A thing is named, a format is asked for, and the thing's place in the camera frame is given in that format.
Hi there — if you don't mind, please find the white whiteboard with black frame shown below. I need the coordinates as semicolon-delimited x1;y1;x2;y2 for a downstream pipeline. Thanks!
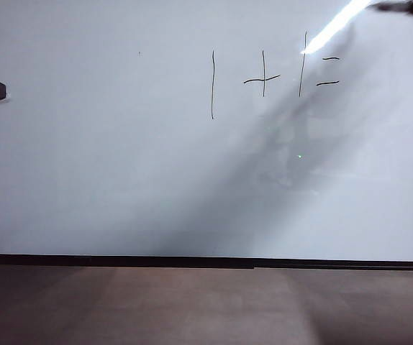
0;0;413;271

